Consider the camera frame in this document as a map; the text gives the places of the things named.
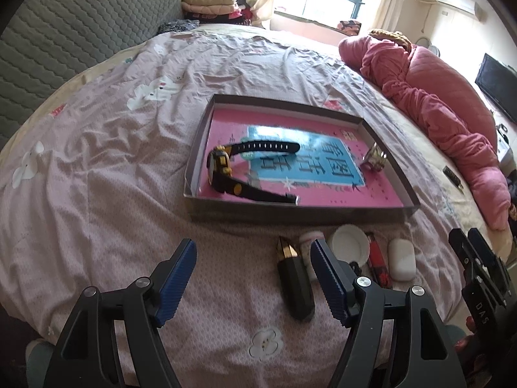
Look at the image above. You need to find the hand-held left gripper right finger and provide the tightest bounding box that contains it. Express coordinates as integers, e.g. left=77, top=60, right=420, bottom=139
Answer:
left=310, top=238, right=469, bottom=388

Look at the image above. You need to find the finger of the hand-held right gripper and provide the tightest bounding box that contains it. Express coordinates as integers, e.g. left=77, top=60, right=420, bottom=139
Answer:
left=448, top=228, right=477, bottom=289
left=468, top=228, right=510, bottom=308

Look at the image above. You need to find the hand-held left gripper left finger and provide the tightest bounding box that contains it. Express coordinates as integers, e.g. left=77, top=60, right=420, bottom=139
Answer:
left=47, top=238, right=198, bottom=388

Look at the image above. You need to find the black gold-tipped case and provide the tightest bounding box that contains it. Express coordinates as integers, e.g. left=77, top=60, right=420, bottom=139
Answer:
left=277, top=235, right=316, bottom=321

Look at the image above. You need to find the red lighter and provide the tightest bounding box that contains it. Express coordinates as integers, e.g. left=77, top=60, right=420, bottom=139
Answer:
left=364, top=232, right=393, bottom=289

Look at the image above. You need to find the white rounded case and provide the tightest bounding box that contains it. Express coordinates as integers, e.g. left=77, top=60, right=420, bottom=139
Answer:
left=388, top=238, right=417, bottom=283

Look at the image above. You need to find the grey shallow cardboard box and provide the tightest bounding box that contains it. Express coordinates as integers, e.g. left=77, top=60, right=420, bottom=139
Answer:
left=184, top=94, right=421, bottom=227

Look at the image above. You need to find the white round dish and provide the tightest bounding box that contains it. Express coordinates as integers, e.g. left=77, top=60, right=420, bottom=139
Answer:
left=328, top=224, right=371, bottom=264

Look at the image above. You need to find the small black bar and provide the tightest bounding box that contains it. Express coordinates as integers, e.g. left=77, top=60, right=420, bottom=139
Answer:
left=443, top=166, right=463, bottom=187

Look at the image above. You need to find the pink and blue book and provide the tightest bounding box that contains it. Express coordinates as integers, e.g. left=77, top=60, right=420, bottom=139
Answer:
left=194, top=107, right=405, bottom=210

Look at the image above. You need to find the pink printed bed sheet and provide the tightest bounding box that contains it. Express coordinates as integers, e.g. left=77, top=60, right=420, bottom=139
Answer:
left=0, top=22, right=485, bottom=388

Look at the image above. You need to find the black and yellow wristwatch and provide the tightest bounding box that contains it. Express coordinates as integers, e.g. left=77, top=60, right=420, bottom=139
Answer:
left=207, top=139, right=300, bottom=206

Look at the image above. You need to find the silver metal threaded fitting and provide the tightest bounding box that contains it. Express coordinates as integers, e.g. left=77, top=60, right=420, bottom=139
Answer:
left=361, top=143, right=387, bottom=174

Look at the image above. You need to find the pink quilt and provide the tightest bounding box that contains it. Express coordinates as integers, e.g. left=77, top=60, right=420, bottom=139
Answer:
left=338, top=34, right=512, bottom=231

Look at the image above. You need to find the black television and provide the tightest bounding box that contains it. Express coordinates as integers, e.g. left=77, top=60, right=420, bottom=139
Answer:
left=474, top=53, right=517, bottom=124

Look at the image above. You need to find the electric fan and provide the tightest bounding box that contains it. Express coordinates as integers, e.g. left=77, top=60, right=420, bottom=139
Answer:
left=416, top=37, right=441, bottom=55

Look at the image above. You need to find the brown knitted cloth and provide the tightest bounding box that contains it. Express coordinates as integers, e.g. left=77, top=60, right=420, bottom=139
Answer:
left=369, top=28, right=413, bottom=49

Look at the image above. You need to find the white air conditioner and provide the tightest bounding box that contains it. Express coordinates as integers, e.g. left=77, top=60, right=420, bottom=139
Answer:
left=434, top=0, right=487, bottom=23

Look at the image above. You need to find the floral cloth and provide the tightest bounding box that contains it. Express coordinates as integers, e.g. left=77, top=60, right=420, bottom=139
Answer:
left=338, top=19, right=362, bottom=36

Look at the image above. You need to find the dark blue patterned cloth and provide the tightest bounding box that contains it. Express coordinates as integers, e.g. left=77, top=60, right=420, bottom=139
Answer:
left=157, top=19, right=203, bottom=35

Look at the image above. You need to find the grey quilted headboard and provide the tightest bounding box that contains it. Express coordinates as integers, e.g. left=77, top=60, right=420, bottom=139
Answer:
left=0, top=0, right=182, bottom=146

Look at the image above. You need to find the stack of folded clothes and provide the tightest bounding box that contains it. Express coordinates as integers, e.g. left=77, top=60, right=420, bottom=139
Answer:
left=181, top=0, right=255, bottom=25

